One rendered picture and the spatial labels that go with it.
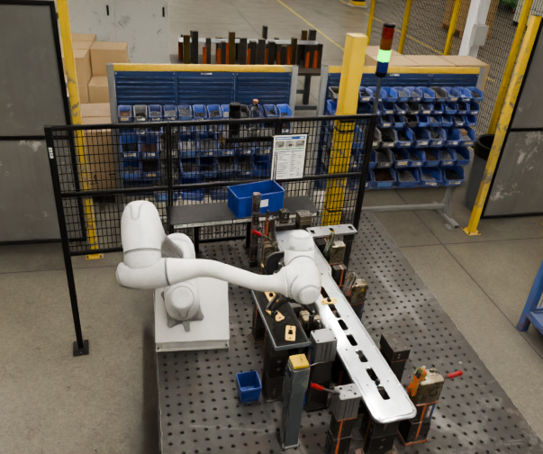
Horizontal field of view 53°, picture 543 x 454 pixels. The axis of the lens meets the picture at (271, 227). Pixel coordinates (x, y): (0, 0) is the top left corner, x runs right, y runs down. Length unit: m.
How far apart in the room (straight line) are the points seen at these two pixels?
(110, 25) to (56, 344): 5.92
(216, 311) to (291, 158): 1.11
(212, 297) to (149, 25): 6.63
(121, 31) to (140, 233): 7.14
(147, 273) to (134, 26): 7.21
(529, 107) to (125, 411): 4.02
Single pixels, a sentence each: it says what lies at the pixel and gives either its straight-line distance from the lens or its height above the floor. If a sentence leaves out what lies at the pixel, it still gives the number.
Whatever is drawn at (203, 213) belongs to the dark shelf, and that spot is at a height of 1.03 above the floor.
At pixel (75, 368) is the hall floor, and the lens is 3.79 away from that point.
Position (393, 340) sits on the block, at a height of 1.03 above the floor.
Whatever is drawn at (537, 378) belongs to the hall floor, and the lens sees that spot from 4.19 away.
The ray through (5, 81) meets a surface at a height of 1.46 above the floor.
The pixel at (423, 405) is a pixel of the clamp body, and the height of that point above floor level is 0.93.
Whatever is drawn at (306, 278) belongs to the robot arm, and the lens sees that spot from 1.78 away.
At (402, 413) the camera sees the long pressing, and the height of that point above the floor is 1.00.
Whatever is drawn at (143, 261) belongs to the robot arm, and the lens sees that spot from 1.96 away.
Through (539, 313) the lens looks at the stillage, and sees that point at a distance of 4.51.
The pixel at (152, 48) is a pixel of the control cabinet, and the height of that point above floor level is 0.57.
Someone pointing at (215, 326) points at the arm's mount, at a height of 0.81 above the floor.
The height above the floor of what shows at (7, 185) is 0.68.
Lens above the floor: 2.62
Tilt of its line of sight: 31 degrees down
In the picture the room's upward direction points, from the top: 4 degrees clockwise
